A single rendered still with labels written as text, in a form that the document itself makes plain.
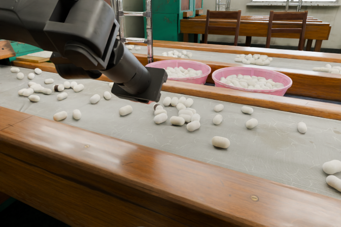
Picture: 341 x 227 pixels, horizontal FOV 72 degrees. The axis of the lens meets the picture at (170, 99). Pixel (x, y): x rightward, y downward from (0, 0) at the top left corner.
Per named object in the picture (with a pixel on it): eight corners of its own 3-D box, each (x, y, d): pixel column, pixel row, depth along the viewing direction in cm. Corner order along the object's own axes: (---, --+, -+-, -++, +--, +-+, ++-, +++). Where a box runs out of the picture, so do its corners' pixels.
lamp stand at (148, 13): (154, 77, 112) (150, -28, 94) (118, 72, 119) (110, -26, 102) (170, 68, 128) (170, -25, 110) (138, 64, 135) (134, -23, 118)
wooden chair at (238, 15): (191, 88, 291) (194, 10, 255) (202, 78, 326) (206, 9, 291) (226, 94, 273) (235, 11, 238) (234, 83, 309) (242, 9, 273)
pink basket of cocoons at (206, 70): (212, 104, 84) (214, 78, 80) (139, 102, 85) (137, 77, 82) (206, 80, 108) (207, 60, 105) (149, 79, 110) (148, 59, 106)
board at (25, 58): (38, 63, 102) (38, 60, 101) (15, 59, 107) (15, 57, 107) (91, 49, 129) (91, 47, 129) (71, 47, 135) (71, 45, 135)
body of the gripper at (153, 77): (125, 67, 49) (105, 49, 43) (169, 73, 45) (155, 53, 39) (114, 96, 48) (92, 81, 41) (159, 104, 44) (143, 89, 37)
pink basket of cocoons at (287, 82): (286, 124, 70) (293, 95, 66) (201, 109, 80) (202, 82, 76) (286, 94, 92) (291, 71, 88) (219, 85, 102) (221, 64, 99)
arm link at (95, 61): (79, 47, 27) (99, -5, 31) (9, 53, 31) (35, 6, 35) (126, 95, 38) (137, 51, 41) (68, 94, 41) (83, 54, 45)
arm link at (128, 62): (116, 66, 33) (123, 32, 35) (76, 68, 35) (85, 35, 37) (137, 85, 39) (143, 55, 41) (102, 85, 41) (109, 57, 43)
